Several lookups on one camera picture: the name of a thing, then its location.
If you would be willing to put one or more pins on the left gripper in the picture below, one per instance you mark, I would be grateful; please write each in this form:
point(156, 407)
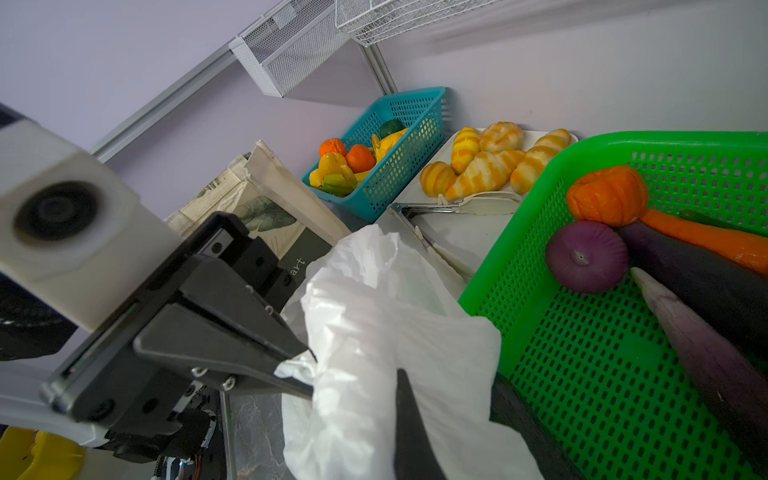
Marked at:
point(210, 314)

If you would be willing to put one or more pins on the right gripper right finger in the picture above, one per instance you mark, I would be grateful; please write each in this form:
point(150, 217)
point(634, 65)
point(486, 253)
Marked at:
point(508, 408)

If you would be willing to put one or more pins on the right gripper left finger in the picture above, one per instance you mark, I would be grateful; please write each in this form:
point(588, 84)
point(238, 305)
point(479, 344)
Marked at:
point(413, 457)

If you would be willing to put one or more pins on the white plastic grocery bag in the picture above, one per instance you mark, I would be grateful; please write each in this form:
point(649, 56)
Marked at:
point(371, 307)

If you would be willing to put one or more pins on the beige canvas tote bag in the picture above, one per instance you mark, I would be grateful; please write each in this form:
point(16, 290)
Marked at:
point(274, 206)

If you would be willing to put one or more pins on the yellow chips bag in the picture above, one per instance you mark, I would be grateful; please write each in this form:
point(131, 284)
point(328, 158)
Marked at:
point(28, 454)

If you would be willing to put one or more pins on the green plastic basket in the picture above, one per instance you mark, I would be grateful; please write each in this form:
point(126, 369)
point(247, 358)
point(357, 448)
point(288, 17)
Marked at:
point(598, 370)

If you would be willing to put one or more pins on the purple toy onion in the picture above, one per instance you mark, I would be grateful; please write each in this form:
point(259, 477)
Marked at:
point(587, 257)

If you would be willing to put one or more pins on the white plastic tray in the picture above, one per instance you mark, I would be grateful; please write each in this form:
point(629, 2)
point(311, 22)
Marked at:
point(468, 238)

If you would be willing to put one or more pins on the metal kitchen tongs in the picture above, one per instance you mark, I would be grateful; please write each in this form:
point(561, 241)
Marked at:
point(483, 204)

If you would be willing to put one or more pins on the light purple toy eggplant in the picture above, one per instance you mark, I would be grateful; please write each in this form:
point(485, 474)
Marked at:
point(730, 386)

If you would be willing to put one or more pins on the toy orange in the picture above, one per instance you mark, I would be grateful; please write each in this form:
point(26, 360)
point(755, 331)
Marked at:
point(360, 159)
point(333, 145)

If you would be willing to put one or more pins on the toy croissant bread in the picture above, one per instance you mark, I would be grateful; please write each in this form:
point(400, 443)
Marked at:
point(488, 171)

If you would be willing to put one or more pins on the orange toy pepper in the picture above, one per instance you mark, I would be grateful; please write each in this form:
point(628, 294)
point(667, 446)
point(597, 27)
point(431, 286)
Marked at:
point(615, 196)

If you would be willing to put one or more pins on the toy striped bread roll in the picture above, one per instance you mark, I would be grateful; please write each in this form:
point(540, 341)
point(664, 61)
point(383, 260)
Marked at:
point(436, 178)

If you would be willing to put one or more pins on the dark toy eggplant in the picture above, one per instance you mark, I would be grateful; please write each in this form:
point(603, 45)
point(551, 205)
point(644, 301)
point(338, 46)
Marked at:
point(732, 299)

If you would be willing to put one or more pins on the green toy lime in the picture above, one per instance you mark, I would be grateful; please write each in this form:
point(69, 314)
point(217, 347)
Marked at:
point(390, 127)

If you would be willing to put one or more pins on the teal plastic basket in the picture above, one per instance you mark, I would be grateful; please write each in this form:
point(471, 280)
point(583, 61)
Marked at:
point(409, 126)

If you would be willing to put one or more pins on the small white wire basket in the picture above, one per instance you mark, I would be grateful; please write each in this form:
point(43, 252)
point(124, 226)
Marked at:
point(295, 51)

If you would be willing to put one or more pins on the long white wire basket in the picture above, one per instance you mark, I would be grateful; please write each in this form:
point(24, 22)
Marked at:
point(369, 22)

